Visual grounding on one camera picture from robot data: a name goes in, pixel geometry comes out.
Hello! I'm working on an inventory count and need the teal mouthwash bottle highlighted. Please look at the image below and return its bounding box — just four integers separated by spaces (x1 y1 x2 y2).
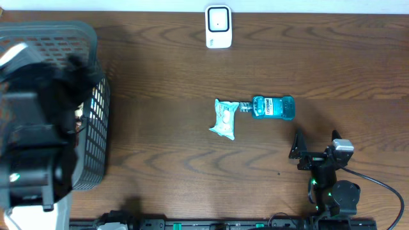
239 96 296 121

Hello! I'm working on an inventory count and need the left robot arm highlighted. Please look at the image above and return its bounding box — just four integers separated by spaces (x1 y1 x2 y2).
1 42 102 229

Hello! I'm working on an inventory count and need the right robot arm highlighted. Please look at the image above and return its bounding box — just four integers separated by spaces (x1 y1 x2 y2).
289 130 360 218

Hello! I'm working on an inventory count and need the light teal wet wipes pack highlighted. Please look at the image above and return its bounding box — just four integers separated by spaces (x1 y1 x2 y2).
210 99 239 141

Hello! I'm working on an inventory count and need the white barcode scanner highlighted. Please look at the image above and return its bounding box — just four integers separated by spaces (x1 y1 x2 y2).
205 5 233 49

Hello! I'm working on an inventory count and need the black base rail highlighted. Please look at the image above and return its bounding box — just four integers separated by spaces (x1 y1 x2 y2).
68 211 377 230

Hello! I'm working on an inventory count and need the grey plastic shopping basket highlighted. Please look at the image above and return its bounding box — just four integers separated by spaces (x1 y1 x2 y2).
1 21 111 190

